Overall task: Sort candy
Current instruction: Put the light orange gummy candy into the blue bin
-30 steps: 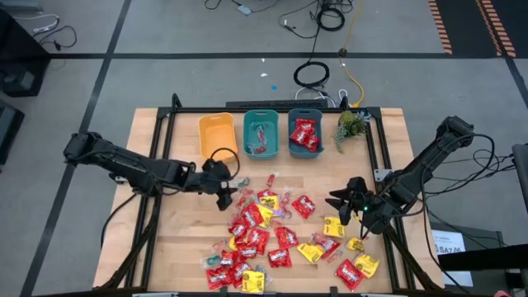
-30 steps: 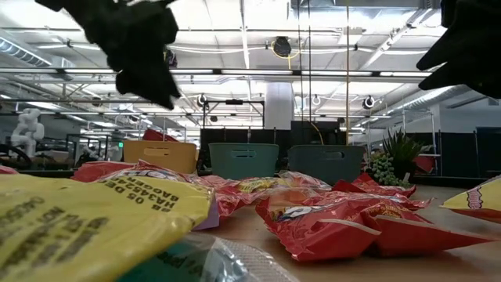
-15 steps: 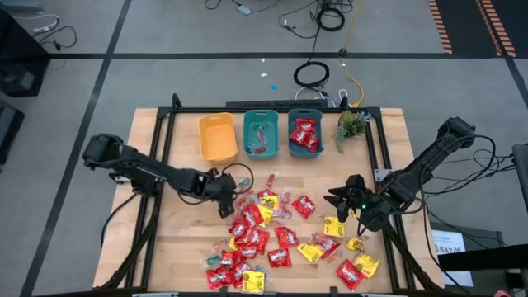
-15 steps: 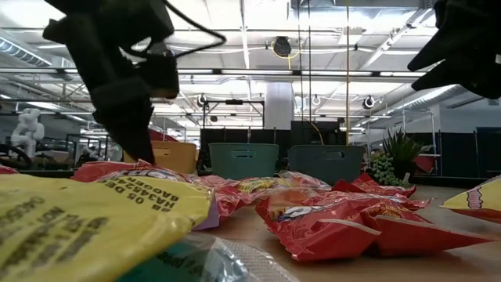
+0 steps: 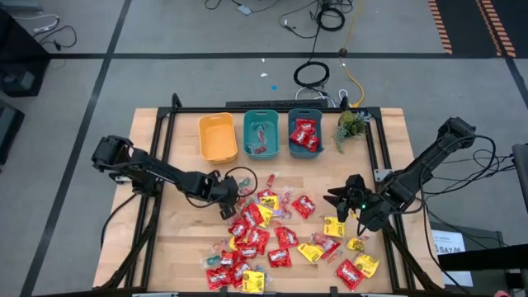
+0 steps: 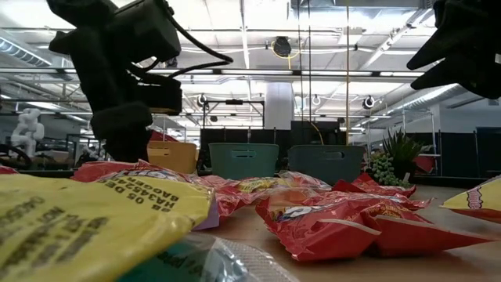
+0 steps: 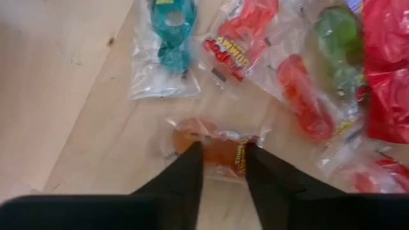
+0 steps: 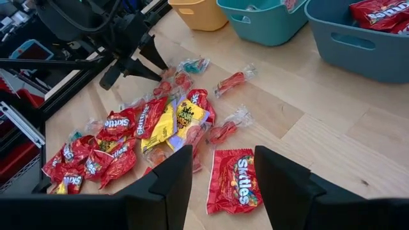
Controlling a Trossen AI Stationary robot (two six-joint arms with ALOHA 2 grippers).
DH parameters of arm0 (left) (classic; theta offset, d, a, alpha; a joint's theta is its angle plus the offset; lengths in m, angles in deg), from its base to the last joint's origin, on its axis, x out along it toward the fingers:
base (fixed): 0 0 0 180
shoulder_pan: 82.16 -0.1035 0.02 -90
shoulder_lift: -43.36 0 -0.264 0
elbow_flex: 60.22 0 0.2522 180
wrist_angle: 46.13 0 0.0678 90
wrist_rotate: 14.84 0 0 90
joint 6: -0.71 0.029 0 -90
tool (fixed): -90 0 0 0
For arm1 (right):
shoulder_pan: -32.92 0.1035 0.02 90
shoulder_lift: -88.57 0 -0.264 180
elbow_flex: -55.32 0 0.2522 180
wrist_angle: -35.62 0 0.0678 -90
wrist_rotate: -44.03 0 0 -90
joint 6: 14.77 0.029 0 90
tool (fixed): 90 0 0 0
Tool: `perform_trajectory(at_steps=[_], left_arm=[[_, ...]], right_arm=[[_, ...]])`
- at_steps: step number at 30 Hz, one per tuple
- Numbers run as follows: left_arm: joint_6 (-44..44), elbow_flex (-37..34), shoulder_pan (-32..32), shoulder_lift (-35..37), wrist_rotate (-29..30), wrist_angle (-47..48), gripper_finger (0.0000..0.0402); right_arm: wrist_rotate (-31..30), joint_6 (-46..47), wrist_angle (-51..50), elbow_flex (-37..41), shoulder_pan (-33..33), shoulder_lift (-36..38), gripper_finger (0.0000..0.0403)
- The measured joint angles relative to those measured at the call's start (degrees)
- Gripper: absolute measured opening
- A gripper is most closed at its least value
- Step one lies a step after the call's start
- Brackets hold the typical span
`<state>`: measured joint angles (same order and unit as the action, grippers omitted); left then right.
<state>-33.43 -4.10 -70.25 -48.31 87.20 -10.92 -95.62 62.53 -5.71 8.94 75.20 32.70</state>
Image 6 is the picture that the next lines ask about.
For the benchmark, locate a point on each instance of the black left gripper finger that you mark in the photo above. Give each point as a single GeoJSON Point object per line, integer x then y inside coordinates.
{"type": "Point", "coordinates": [125, 137]}

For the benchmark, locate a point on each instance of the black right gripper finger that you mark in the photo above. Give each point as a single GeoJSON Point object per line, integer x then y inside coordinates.
{"type": "Point", "coordinates": [442, 53]}
{"type": "Point", "coordinates": [462, 80]}

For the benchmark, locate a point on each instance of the yellow plastic bin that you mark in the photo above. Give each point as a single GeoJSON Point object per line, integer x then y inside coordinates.
{"type": "Point", "coordinates": [172, 156]}

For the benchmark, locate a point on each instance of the red Skittles pack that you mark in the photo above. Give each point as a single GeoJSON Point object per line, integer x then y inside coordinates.
{"type": "Point", "coordinates": [332, 235]}
{"type": "Point", "coordinates": [415, 203]}
{"type": "Point", "coordinates": [102, 170]}
{"type": "Point", "coordinates": [372, 188]}
{"type": "Point", "coordinates": [223, 196]}
{"type": "Point", "coordinates": [8, 170]}

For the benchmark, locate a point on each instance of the light teal plastic bin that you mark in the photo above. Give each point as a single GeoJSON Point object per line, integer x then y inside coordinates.
{"type": "Point", "coordinates": [242, 166]}

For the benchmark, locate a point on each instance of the dark teal plastic bin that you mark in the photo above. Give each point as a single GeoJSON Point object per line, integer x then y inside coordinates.
{"type": "Point", "coordinates": [325, 170]}

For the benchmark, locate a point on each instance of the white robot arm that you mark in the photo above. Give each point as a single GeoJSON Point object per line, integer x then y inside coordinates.
{"type": "Point", "coordinates": [27, 129]}

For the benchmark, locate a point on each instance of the large yellow candy pack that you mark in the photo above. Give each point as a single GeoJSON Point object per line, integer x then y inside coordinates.
{"type": "Point", "coordinates": [78, 235]}

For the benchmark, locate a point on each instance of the red tool cart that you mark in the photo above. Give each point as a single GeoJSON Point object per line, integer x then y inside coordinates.
{"type": "Point", "coordinates": [162, 137]}

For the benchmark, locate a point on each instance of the red container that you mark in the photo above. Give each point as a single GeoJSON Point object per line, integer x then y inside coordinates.
{"type": "Point", "coordinates": [424, 162]}

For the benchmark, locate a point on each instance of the potted artificial succulent plant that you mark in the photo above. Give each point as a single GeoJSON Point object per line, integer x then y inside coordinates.
{"type": "Point", "coordinates": [399, 152]}

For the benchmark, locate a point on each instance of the black steering wheel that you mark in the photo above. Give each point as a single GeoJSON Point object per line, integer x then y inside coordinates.
{"type": "Point", "coordinates": [25, 156]}

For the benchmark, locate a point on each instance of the teal gummy in clear wrapper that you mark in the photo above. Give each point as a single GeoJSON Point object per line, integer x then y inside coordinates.
{"type": "Point", "coordinates": [188, 262]}

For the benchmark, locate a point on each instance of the red gummy in clear wrapper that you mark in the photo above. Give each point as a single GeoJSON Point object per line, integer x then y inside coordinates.
{"type": "Point", "coordinates": [305, 181]}

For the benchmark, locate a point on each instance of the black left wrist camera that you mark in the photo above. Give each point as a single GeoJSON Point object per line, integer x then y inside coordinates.
{"type": "Point", "coordinates": [148, 31]}

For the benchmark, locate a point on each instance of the black metal gantry frame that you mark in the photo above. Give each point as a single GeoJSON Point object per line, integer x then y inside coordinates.
{"type": "Point", "coordinates": [233, 102]}

